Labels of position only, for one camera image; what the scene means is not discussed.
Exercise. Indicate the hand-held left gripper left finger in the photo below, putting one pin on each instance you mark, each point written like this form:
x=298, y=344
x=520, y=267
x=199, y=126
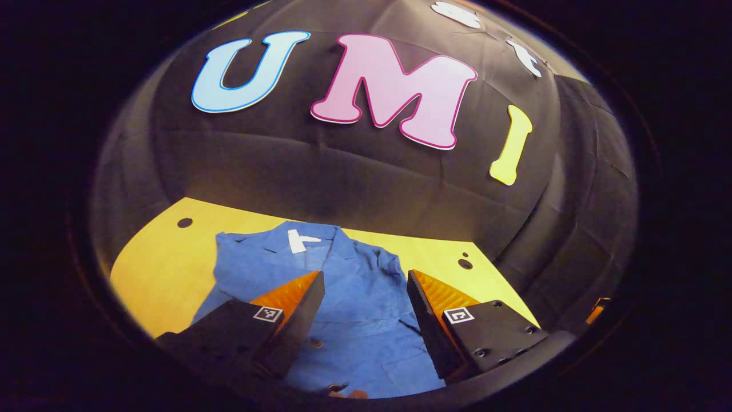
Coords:
x=300, y=320

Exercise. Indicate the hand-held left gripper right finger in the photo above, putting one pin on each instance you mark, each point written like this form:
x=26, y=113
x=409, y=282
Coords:
x=426, y=320

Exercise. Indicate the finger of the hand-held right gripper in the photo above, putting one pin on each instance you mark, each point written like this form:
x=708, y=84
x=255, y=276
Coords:
x=596, y=313

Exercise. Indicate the blue jacket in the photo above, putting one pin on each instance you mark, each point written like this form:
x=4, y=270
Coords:
x=354, y=297

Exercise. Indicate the black backdrop cloth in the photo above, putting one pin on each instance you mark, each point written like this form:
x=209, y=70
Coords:
x=343, y=171

